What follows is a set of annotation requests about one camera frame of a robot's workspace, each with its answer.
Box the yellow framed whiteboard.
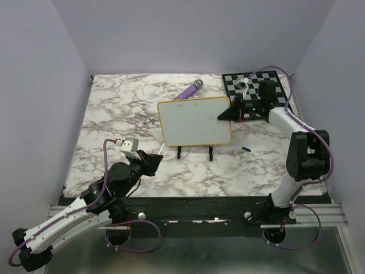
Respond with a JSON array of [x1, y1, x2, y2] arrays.
[[157, 96, 232, 147]]

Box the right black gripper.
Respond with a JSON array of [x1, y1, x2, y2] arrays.
[[218, 92, 263, 122]]

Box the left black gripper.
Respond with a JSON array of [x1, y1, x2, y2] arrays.
[[119, 150, 164, 198]]

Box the purple cable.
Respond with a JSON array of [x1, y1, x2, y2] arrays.
[[245, 66, 335, 249], [9, 139, 162, 267]]

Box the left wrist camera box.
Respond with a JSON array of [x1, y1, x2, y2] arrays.
[[115, 138, 140, 159]]

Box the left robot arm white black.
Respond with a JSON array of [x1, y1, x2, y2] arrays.
[[9, 150, 163, 272]]

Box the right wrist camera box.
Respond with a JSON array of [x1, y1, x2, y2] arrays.
[[234, 78, 249, 98]]

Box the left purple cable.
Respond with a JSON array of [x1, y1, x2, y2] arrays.
[[9, 139, 162, 267]]

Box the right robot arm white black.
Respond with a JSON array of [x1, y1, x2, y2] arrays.
[[217, 78, 332, 224]]

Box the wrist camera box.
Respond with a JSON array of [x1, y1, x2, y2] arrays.
[[115, 138, 140, 159], [234, 78, 249, 98]]

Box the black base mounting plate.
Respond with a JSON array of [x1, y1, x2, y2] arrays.
[[107, 196, 296, 239]]

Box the purple toy microphone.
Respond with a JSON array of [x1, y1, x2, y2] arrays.
[[173, 79, 204, 100]]

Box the wire whiteboard stand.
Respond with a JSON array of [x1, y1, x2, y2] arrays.
[[177, 145, 213, 162]]

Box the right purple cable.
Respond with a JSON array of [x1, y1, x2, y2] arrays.
[[245, 66, 335, 249]]

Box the black grey chessboard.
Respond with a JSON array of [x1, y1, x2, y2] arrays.
[[222, 71, 287, 122]]

